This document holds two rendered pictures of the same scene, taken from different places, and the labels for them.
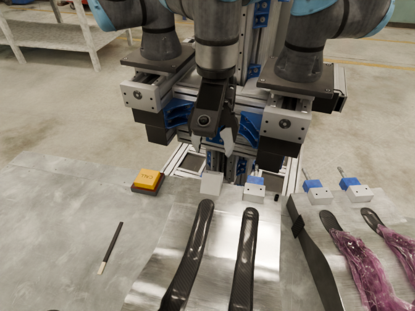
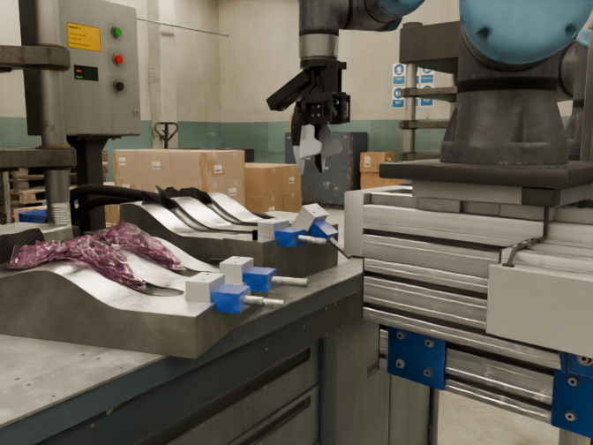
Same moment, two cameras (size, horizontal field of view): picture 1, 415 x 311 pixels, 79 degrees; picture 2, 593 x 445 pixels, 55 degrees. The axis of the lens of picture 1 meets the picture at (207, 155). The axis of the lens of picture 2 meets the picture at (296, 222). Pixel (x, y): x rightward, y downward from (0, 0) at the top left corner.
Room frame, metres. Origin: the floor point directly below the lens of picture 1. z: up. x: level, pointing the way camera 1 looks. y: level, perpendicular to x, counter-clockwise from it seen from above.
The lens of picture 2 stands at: (0.81, -1.05, 1.07)
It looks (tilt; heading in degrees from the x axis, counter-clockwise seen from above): 9 degrees down; 111
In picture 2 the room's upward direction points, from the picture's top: straight up
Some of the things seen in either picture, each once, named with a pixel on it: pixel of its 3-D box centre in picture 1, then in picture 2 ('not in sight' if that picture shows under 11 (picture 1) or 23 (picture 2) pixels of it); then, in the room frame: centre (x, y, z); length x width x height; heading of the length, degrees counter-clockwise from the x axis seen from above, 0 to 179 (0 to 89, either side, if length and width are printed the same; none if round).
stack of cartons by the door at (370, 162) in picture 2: not in sight; (389, 182); (-0.87, 6.83, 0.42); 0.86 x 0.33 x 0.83; 164
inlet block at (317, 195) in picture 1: (311, 185); (266, 279); (0.46, -0.29, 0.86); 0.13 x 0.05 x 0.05; 4
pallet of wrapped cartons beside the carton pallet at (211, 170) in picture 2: not in sight; (179, 197); (-2.28, 3.66, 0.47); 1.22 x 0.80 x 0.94; 168
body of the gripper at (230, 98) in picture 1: (215, 92); (321, 94); (0.45, -0.02, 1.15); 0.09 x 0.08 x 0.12; 167
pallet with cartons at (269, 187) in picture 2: not in sight; (238, 197); (-2.14, 4.66, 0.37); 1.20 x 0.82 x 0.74; 172
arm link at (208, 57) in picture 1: (214, 52); (319, 50); (0.45, -0.01, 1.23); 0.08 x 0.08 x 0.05
